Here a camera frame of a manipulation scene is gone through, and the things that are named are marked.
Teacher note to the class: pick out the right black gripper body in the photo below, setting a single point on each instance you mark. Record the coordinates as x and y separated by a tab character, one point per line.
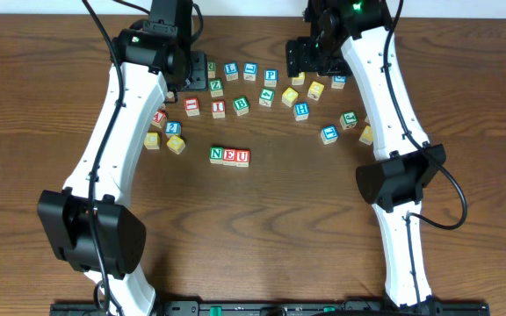
299	58

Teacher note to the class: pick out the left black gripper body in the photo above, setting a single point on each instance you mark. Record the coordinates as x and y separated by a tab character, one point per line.
196	71

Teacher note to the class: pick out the green N block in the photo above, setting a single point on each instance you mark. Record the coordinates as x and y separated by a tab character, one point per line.
216	155

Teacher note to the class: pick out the red E block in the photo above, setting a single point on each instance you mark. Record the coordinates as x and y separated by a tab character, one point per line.
229	157

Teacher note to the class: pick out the red U block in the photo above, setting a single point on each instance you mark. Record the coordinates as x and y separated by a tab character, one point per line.
242	158

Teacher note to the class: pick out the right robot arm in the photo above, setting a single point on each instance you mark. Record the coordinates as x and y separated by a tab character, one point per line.
356	39

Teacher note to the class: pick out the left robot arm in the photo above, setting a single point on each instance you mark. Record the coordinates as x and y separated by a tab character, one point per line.
88	223

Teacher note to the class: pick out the green R block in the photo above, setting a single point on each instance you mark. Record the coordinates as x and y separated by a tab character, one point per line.
211	69

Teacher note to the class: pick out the green Z block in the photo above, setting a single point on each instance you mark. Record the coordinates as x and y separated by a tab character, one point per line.
216	88

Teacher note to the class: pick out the yellow S block right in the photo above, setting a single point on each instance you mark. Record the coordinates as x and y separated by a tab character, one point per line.
299	79

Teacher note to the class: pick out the red I block sideways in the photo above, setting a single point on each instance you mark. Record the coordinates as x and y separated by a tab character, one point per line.
191	106

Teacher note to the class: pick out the blue L block upright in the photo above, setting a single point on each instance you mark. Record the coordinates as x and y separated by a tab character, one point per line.
231	71

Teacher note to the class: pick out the blue 5 block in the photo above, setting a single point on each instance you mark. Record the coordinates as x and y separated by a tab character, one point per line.
338	82

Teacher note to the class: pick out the yellow G block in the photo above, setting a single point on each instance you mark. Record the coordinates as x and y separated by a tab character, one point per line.
315	90

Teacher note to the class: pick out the blue P block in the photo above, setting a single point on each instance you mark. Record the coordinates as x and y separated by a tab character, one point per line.
270	78

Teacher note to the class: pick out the red I block upright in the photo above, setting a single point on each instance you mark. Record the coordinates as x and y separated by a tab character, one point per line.
218	109

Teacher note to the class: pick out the yellow O block centre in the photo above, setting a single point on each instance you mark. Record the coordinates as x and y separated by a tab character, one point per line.
289	97

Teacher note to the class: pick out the yellow o block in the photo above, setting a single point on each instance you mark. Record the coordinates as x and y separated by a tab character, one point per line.
289	97
176	144

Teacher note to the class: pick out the blue L block rotated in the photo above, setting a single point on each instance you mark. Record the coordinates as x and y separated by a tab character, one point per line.
250	71

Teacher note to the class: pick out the red A block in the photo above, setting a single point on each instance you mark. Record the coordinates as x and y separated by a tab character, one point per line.
159	119

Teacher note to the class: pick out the green B block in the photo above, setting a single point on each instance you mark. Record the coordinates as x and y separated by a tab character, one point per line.
241	106

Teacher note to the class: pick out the blue 2 block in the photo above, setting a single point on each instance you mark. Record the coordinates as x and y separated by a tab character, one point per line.
173	128

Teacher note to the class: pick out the blue H block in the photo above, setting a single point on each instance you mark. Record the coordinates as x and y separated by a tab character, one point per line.
301	111

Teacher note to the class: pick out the yellow O block left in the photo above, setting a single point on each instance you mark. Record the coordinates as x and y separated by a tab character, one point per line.
176	144

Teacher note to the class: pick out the green J block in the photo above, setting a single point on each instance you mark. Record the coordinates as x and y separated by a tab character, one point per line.
348	120

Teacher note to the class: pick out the yellow C block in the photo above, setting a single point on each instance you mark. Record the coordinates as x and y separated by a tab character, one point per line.
152	141

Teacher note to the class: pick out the blue I block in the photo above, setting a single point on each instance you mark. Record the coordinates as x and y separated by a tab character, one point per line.
329	134

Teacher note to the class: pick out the yellow X block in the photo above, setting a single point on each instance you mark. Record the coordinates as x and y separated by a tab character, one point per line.
366	136

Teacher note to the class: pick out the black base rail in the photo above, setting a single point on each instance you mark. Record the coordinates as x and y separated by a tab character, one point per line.
352	307

